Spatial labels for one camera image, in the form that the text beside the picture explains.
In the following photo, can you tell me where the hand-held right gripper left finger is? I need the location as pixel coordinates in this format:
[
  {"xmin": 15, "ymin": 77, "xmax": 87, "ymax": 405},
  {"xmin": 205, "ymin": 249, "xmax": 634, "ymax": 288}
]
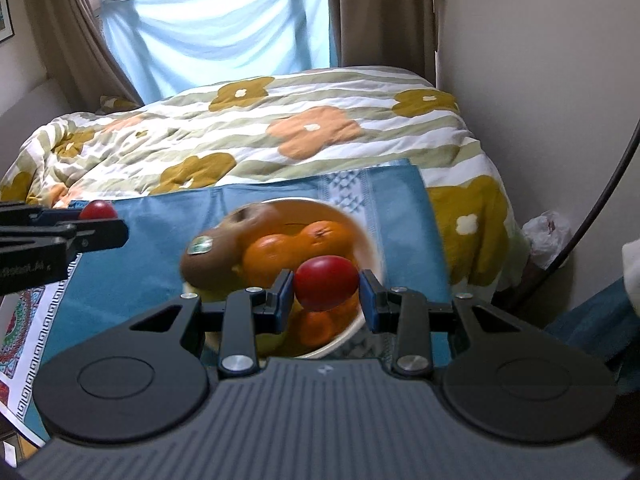
[{"xmin": 129, "ymin": 269, "xmax": 295, "ymax": 380}]

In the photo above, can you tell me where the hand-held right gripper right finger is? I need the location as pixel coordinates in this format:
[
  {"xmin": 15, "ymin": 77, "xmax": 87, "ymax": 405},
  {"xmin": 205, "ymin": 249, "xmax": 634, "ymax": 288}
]
[{"xmin": 360, "ymin": 269, "xmax": 546, "ymax": 378}]

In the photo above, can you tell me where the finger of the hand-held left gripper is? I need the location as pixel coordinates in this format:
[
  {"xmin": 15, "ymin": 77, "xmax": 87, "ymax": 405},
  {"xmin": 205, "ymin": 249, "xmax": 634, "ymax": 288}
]
[
  {"xmin": 0, "ymin": 218, "xmax": 130, "ymax": 257},
  {"xmin": 0, "ymin": 201, "xmax": 83, "ymax": 224}
]

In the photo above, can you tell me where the small mandarin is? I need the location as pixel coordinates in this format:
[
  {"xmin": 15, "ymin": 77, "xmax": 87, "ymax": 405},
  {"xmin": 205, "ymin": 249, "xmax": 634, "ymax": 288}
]
[
  {"xmin": 330, "ymin": 292, "xmax": 363, "ymax": 333},
  {"xmin": 300, "ymin": 310, "xmax": 337, "ymax": 350}
]

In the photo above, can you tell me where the red tomato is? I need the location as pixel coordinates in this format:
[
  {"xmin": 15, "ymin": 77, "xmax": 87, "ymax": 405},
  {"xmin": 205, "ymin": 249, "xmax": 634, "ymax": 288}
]
[
  {"xmin": 79, "ymin": 200, "xmax": 119, "ymax": 221},
  {"xmin": 293, "ymin": 255, "xmax": 361, "ymax": 313}
]

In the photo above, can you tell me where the large orange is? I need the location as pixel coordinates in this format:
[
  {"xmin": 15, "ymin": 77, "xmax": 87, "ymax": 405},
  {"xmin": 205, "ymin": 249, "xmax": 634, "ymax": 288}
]
[{"xmin": 242, "ymin": 233, "xmax": 313, "ymax": 291}]

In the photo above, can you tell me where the white bowl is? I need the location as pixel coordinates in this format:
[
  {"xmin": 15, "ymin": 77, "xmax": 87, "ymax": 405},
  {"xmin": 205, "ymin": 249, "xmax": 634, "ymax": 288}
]
[{"xmin": 181, "ymin": 196, "xmax": 385, "ymax": 360}]

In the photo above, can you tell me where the brown kiwi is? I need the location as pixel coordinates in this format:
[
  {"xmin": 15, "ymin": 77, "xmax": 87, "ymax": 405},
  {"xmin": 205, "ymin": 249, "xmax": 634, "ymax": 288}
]
[{"xmin": 180, "ymin": 227, "xmax": 246, "ymax": 292}]

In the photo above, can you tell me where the teal towel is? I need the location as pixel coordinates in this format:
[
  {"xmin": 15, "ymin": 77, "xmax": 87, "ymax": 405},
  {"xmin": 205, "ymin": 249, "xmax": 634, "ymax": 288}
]
[{"xmin": 10, "ymin": 158, "xmax": 453, "ymax": 443}]

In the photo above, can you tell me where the mandala printed cloth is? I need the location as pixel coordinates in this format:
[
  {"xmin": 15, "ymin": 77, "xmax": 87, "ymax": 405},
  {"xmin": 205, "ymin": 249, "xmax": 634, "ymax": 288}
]
[{"xmin": 0, "ymin": 255, "xmax": 83, "ymax": 448}]

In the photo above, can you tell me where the medium orange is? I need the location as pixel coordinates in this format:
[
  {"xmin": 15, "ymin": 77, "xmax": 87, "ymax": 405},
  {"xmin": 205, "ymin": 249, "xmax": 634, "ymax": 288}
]
[{"xmin": 298, "ymin": 220, "xmax": 358, "ymax": 263}]

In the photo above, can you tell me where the yellow apple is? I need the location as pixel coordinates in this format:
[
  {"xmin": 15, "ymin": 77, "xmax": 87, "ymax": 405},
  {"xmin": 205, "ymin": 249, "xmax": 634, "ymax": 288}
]
[{"xmin": 220, "ymin": 202, "xmax": 286, "ymax": 256}]

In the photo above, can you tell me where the beige curtain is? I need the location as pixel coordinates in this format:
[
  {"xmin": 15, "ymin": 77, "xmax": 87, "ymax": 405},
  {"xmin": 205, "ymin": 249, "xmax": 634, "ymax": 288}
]
[
  {"xmin": 321, "ymin": 0, "xmax": 441, "ymax": 83},
  {"xmin": 20, "ymin": 0, "xmax": 146, "ymax": 111}
]

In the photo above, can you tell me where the floral duvet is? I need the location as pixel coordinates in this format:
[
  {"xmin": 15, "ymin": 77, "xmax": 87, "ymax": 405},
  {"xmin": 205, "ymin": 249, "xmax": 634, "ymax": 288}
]
[{"xmin": 0, "ymin": 66, "xmax": 531, "ymax": 291}]

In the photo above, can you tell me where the white plastic bag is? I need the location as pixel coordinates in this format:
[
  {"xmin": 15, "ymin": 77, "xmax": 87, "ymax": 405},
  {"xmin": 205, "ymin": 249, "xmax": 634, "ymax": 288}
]
[{"xmin": 522, "ymin": 210, "xmax": 573, "ymax": 270}]

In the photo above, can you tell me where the teal cloth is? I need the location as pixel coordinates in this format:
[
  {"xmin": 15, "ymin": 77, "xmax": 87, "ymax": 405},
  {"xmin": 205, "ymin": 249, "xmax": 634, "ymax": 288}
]
[{"xmin": 542, "ymin": 280, "xmax": 640, "ymax": 396}]

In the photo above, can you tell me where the light blue sheet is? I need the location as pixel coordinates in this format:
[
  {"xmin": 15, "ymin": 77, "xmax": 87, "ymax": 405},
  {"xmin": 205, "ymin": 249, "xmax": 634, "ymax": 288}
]
[{"xmin": 100, "ymin": 0, "xmax": 338, "ymax": 106}]

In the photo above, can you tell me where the white cloth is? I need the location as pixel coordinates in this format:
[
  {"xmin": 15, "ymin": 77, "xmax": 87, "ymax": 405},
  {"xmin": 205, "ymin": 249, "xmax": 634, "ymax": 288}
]
[{"xmin": 621, "ymin": 241, "xmax": 640, "ymax": 313}]

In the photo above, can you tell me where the black cable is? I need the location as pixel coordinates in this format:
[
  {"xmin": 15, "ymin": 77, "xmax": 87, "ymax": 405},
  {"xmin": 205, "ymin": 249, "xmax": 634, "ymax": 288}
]
[{"xmin": 492, "ymin": 122, "xmax": 640, "ymax": 311}]

